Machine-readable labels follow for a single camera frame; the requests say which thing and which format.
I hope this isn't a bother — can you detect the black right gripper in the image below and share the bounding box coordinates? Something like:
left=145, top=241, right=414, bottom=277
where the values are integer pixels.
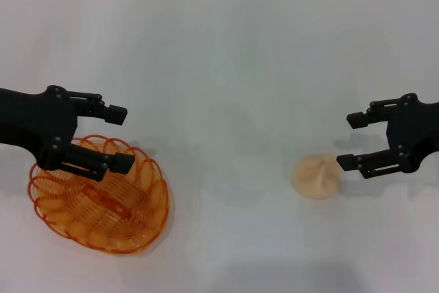
left=335, top=92, right=439, bottom=180

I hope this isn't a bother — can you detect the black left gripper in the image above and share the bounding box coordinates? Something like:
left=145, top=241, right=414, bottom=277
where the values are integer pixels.
left=0, top=84, right=136, bottom=183

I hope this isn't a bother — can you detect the beige steamed bun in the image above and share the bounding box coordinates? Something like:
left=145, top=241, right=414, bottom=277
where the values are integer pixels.
left=290, top=152, right=343, bottom=200

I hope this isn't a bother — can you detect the orange plastic wire basket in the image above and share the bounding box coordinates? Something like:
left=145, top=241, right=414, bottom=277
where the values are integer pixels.
left=27, top=134, right=173, bottom=257

